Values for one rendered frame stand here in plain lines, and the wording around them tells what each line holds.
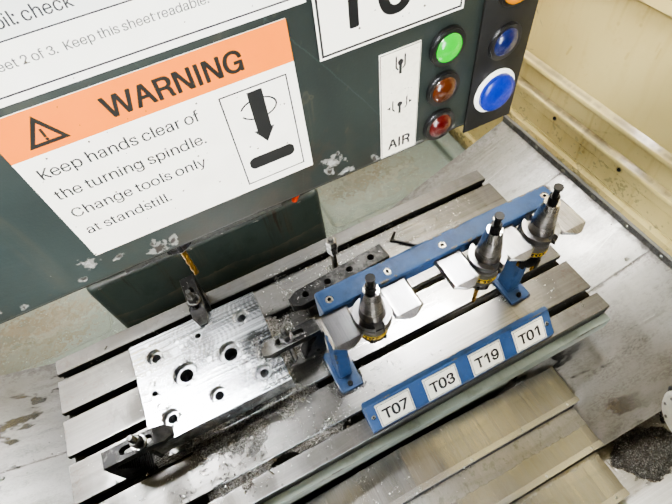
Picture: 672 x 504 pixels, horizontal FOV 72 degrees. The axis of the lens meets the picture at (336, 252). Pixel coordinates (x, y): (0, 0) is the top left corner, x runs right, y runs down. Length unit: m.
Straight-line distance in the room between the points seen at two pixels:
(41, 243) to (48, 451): 1.22
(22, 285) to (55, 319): 1.47
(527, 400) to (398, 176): 0.94
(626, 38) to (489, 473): 0.99
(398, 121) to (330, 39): 0.09
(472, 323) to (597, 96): 0.64
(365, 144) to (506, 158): 1.23
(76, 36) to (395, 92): 0.19
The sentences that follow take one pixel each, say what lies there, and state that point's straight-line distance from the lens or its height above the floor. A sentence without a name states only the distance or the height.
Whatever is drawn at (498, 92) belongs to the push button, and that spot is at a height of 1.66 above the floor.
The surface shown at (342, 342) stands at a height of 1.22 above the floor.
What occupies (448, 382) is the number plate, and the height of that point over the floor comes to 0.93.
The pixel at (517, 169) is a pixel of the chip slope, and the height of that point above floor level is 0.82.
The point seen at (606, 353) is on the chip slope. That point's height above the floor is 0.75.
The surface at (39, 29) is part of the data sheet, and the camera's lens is 0.25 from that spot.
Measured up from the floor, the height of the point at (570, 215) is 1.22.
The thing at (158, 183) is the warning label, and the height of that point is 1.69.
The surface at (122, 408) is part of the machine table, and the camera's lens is 1.17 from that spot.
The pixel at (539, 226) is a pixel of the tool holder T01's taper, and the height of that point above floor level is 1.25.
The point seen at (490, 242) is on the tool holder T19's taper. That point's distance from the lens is 0.76.
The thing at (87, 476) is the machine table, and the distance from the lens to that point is 1.16.
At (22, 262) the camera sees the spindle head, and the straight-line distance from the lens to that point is 0.33.
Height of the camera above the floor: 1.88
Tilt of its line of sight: 55 degrees down
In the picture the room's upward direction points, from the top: 10 degrees counter-clockwise
